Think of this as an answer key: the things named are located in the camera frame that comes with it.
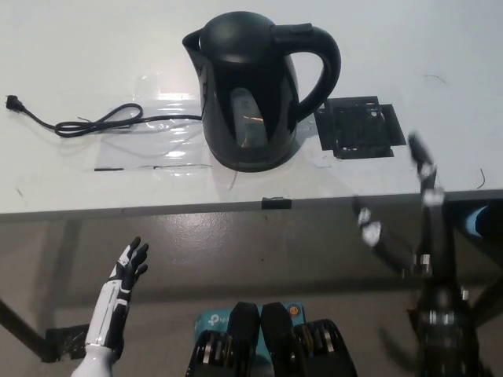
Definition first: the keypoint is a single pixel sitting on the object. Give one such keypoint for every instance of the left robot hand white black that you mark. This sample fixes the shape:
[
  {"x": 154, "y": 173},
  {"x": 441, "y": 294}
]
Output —
[{"x": 112, "y": 310}]

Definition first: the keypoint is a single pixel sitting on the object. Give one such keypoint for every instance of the black kettle base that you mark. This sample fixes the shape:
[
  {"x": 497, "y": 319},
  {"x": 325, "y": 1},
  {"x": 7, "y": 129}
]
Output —
[{"x": 251, "y": 167}]

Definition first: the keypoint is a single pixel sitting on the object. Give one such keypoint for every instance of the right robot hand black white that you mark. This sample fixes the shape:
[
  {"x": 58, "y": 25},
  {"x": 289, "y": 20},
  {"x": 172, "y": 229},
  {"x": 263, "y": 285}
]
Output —
[{"x": 432, "y": 235}]

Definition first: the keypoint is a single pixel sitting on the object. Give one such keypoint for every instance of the black floor foot plate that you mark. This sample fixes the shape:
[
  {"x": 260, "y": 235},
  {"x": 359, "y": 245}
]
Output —
[{"x": 67, "y": 341}]

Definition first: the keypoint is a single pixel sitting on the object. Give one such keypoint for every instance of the black diagonal table leg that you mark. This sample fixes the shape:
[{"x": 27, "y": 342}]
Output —
[{"x": 19, "y": 326}]

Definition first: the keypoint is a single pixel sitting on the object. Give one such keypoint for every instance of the black electric kettle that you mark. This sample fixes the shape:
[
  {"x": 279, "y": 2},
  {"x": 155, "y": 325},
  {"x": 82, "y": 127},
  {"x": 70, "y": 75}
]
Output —
[{"x": 251, "y": 59}]

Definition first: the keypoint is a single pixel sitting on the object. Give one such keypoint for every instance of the teal tp-link box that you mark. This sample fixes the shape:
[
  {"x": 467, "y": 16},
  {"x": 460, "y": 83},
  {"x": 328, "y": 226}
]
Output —
[{"x": 214, "y": 318}]

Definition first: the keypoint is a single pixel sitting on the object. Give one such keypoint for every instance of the blue object under table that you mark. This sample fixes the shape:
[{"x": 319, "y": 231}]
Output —
[{"x": 477, "y": 220}]

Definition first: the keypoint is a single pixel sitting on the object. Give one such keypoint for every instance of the small black tape piece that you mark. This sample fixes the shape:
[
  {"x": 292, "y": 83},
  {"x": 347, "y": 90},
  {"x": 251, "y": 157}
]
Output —
[{"x": 276, "y": 203}]

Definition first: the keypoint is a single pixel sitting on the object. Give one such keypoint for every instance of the transparent plastic sheet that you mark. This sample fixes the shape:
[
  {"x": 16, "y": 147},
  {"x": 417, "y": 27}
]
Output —
[{"x": 165, "y": 137}]

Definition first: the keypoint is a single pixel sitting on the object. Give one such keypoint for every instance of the black tape square marker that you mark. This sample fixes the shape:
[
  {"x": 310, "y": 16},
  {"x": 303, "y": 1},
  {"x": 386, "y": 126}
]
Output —
[{"x": 353, "y": 129}]

